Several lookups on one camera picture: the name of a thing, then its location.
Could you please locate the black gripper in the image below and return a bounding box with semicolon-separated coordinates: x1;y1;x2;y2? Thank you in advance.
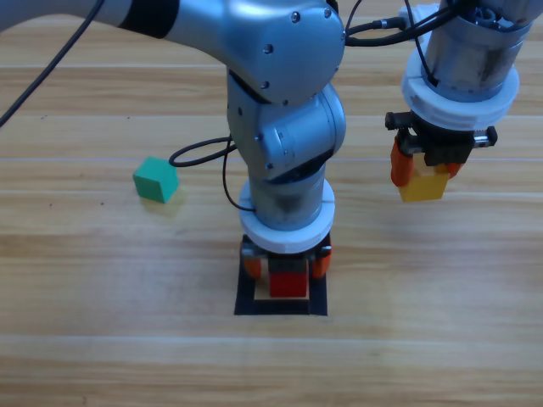
240;235;333;281
384;110;498;187

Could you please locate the red wooden cube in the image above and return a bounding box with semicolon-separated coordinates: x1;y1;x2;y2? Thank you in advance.
269;270;308;298

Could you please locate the yellow wooden cube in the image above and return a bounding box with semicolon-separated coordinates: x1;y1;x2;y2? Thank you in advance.
398;153;450;204

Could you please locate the green wooden cube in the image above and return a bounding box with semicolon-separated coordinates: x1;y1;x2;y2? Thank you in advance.
132;156;179;204

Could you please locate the black tape square outline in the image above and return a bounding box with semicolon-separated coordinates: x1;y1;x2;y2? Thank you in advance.
233;249;328;317

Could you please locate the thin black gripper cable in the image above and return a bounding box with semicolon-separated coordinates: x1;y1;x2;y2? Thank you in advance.
405;0;439;86

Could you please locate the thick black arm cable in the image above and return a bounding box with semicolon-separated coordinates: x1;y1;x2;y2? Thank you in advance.
345;14;425;47

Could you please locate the long black cable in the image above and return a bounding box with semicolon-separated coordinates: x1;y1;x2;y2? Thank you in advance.
0;0;107;128

